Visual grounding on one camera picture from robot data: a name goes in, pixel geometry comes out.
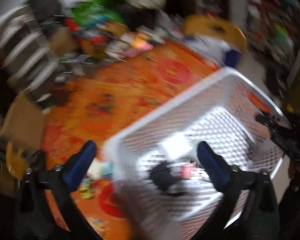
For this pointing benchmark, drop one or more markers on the white charger block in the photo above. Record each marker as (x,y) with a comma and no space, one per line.
(175,146)

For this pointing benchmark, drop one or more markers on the white and blue paper bag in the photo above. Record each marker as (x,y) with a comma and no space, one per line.
(215,50)

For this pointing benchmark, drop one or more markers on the brown cardboard box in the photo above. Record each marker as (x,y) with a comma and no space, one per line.
(22,120)

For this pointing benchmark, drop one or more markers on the black adapter with yellow label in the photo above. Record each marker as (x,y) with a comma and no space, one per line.
(165,177)

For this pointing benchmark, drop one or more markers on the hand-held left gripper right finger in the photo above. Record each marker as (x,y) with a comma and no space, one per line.
(210,165)

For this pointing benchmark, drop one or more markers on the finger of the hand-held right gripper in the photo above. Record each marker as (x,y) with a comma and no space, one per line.
(267,121)

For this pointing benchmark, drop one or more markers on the small pink object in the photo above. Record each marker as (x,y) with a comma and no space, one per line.
(186,172)

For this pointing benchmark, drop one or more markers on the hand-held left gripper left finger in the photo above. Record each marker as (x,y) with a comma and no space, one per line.
(80,165)

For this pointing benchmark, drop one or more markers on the black plastic bag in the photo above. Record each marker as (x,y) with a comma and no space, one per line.
(46,2)

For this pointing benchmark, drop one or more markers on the striped brown white cloth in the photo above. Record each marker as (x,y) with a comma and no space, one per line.
(27,55)

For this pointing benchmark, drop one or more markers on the white and teal small box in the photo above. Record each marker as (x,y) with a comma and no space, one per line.
(102,167)

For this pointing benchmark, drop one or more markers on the white perforated plastic basket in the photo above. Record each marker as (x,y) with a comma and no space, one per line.
(215,92)

